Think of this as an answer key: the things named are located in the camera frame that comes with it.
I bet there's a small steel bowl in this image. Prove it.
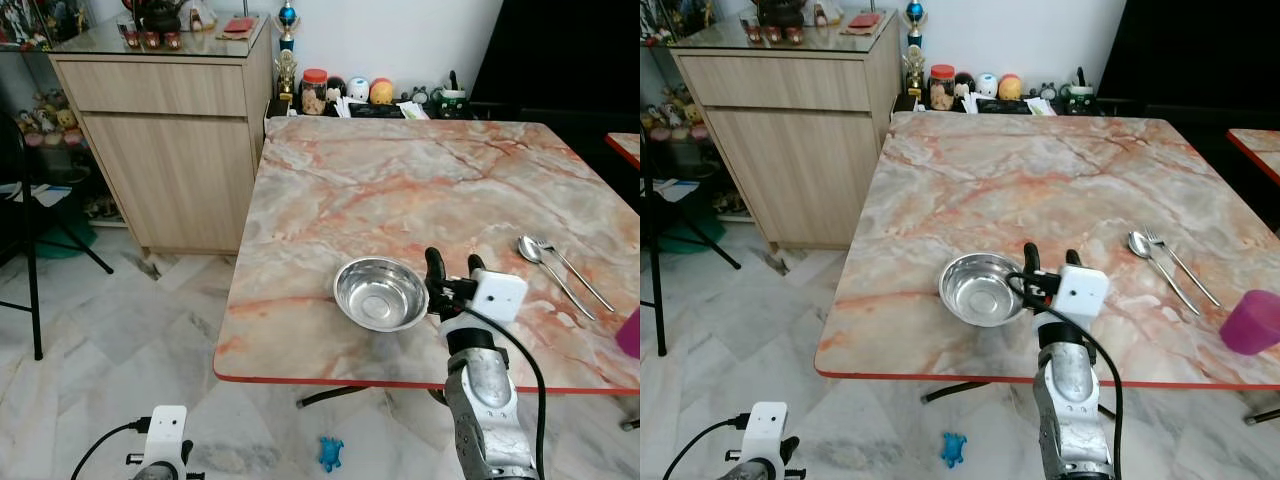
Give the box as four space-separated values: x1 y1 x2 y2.
333 256 431 333
938 252 1031 328

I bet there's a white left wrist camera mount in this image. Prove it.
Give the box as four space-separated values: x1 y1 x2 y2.
145 405 191 464
745 402 791 461

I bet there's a green plastic basin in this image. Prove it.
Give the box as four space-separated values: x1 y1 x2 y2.
655 205 726 253
35 215 98 259

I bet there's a pink plastic cup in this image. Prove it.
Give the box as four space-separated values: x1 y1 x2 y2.
1220 290 1280 356
615 307 641 359

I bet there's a black television screen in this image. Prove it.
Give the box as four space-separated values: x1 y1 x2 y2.
1095 0 1280 101
470 0 641 106

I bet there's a red lid snack jar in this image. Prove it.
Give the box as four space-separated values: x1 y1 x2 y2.
928 64 957 111
300 68 329 116

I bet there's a steel spoon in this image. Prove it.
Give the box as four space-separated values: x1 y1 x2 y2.
1127 231 1201 317
517 236 598 322

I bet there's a dark teapot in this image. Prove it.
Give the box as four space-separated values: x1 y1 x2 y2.
755 0 809 28
135 0 188 34

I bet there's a black metal chair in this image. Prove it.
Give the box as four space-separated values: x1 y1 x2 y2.
640 130 743 358
0 108 114 361

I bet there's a marble pattern folding table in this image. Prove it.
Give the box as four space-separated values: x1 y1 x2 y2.
815 110 1280 426
605 132 641 169
213 115 641 433
1228 128 1280 186

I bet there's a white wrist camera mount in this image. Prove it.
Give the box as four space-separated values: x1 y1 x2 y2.
440 268 528 347
145 405 191 464
1038 263 1109 346
745 402 791 461

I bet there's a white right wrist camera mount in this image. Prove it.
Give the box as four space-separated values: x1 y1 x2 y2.
1038 263 1109 346
440 268 528 347

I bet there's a steel fork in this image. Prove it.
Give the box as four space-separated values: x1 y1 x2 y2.
533 237 617 313
1145 230 1223 308

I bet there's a light wooden cabinet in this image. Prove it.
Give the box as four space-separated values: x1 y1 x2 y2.
668 12 901 249
48 15 276 256

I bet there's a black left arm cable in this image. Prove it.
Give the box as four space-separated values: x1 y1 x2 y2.
70 420 151 480
662 415 751 480

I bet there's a gold and blue trophy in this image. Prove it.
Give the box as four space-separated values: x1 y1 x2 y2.
903 0 929 96
275 0 301 101

